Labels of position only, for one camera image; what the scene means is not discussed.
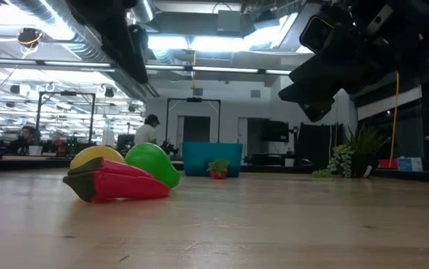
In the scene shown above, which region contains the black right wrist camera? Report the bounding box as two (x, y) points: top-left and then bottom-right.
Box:
(298, 14), (336, 54)

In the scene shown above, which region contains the red box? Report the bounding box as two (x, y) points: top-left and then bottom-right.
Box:
(377, 158), (399, 170)

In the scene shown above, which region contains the long ceiling light fixture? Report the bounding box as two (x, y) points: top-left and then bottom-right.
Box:
(145, 64), (292, 75)

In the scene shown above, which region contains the black wall television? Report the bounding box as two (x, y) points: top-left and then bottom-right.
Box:
(261, 119), (290, 143)

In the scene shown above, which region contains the black gantry frame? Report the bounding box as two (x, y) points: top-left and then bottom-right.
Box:
(165, 97), (222, 143)
(34, 90), (96, 145)

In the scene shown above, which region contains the silver ceiling duct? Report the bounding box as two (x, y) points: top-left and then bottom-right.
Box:
(139, 0), (156, 23)

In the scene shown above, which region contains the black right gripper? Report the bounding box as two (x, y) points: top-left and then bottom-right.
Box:
(278, 33), (395, 123)

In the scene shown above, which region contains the black round ceiling device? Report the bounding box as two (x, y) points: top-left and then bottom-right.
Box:
(16, 28), (44, 49)

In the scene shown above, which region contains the blue cardboard box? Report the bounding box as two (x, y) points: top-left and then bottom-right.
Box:
(397, 156), (424, 172)

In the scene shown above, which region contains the black standing panel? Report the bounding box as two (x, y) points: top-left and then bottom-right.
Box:
(298, 122), (345, 165)

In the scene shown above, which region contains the blue plastic tupperware container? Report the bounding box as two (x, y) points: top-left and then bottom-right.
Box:
(182, 141), (244, 178)

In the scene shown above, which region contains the black aluminium table frame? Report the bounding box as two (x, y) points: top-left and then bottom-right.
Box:
(0, 155), (429, 185)

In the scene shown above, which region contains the green potted artificial plant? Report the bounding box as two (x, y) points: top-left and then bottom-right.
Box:
(311, 124), (392, 179)

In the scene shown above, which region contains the leafy red toy strawberry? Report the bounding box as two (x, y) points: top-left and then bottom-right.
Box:
(207, 157), (230, 180)

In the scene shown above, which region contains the red toy chili pepper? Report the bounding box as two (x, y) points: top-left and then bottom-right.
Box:
(63, 157), (170, 204)

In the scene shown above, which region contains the yellow toy lemon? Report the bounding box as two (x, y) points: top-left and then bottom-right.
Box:
(70, 145), (126, 171)

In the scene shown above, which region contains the yellow hanging strap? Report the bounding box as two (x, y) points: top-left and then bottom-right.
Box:
(388, 70), (401, 168)

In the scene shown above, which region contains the small black monitor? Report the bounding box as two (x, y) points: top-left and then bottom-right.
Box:
(116, 133), (136, 150)

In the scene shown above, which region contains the person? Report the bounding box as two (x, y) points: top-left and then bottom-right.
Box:
(134, 114), (161, 146)
(12, 126), (40, 155)

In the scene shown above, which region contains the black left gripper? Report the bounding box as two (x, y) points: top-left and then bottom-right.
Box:
(119, 40), (150, 84)

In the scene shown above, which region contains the green toy pear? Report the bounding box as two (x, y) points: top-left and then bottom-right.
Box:
(125, 142), (181, 189)

